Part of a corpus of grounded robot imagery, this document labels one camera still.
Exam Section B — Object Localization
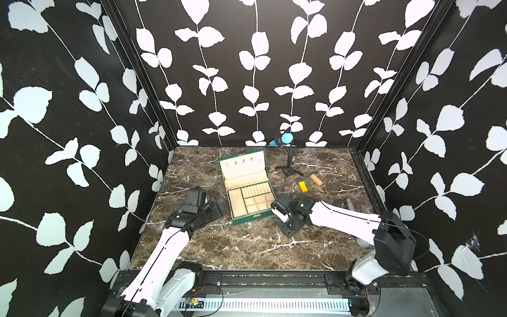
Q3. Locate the small circuit board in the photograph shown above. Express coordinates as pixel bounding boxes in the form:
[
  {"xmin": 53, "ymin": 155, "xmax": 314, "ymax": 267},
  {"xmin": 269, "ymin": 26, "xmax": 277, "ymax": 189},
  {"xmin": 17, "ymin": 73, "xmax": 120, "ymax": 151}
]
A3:
[{"xmin": 180, "ymin": 299, "xmax": 205, "ymax": 310}]

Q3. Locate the blue microphone on tripod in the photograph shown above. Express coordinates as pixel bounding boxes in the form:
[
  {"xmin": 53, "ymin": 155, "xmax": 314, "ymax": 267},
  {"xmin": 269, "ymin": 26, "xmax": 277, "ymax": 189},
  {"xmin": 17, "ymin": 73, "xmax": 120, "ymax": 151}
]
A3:
[{"xmin": 269, "ymin": 131, "xmax": 304, "ymax": 189}]

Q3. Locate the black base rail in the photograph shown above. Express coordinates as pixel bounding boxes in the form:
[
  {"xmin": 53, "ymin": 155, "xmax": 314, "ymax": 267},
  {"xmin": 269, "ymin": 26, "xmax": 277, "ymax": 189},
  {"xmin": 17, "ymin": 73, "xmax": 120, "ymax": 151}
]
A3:
[{"xmin": 186, "ymin": 270, "xmax": 430, "ymax": 297}]

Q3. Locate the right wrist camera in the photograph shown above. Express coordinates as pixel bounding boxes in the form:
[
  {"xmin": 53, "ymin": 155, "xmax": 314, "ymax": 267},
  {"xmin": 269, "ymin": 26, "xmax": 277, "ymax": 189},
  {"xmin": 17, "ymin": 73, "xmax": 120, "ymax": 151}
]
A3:
[{"xmin": 271, "ymin": 196, "xmax": 293, "ymax": 223}]

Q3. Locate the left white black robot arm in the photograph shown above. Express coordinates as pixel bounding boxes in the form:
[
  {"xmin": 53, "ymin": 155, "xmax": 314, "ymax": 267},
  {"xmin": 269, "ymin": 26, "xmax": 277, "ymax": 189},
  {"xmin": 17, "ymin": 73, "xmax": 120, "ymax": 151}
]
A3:
[{"xmin": 99, "ymin": 187, "xmax": 227, "ymax": 316}]

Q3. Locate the white slotted cable duct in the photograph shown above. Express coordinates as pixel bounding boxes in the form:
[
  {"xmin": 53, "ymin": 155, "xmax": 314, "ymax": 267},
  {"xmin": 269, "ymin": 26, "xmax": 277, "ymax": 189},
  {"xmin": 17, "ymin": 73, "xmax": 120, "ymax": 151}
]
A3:
[{"xmin": 172, "ymin": 298, "xmax": 351, "ymax": 314}]

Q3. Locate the wooden block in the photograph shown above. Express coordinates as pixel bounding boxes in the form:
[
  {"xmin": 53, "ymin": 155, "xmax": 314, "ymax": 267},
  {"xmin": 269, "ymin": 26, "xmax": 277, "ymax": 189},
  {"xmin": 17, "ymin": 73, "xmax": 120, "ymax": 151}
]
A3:
[{"xmin": 310, "ymin": 174, "xmax": 323, "ymax": 186}]

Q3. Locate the grey cylinder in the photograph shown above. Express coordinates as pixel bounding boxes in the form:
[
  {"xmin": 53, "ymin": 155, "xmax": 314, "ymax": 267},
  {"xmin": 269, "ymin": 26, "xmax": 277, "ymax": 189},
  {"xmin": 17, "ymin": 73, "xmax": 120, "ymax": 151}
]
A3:
[{"xmin": 345, "ymin": 198, "xmax": 356, "ymax": 211}]

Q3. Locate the green jewelry box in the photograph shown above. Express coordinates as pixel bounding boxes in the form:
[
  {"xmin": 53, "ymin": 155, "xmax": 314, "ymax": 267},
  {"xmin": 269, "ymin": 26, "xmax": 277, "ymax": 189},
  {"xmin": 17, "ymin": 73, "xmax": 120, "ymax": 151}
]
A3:
[{"xmin": 219, "ymin": 149, "xmax": 275, "ymax": 225}]

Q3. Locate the yellow block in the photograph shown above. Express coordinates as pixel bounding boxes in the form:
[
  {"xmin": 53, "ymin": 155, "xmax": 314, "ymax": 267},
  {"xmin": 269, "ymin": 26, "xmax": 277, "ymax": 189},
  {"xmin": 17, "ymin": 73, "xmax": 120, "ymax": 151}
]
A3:
[{"xmin": 298, "ymin": 181, "xmax": 308, "ymax": 193}]

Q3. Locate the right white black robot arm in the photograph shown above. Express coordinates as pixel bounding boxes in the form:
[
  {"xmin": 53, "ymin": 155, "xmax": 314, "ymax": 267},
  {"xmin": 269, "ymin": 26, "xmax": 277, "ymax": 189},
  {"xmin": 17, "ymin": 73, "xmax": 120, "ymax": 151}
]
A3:
[{"xmin": 271, "ymin": 194, "xmax": 417, "ymax": 294}]

